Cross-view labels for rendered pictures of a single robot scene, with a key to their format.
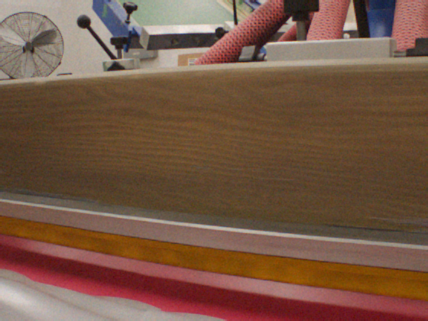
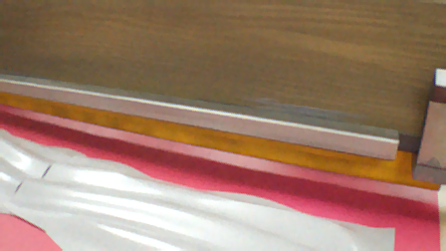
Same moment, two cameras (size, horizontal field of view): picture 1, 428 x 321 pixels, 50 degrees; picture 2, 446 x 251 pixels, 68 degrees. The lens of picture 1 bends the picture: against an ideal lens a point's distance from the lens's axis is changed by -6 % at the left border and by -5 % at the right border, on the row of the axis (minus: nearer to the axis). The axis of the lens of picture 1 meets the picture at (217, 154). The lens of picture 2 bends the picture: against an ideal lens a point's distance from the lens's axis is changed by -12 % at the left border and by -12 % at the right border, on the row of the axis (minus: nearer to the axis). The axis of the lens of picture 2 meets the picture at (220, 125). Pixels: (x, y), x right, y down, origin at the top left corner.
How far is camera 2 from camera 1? 5 cm
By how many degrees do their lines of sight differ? 11
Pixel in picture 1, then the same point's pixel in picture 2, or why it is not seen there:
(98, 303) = (45, 150)
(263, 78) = not seen: outside the picture
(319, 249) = (186, 116)
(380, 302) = (243, 160)
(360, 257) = (214, 124)
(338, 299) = (213, 155)
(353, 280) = (221, 141)
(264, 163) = (154, 52)
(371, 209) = (228, 89)
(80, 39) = not seen: outside the picture
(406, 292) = (258, 153)
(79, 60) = not seen: outside the picture
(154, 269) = (93, 128)
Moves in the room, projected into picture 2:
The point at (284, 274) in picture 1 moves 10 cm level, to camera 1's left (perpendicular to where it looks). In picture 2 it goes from (174, 135) to (26, 136)
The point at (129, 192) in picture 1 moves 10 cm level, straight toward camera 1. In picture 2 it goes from (71, 72) to (39, 127)
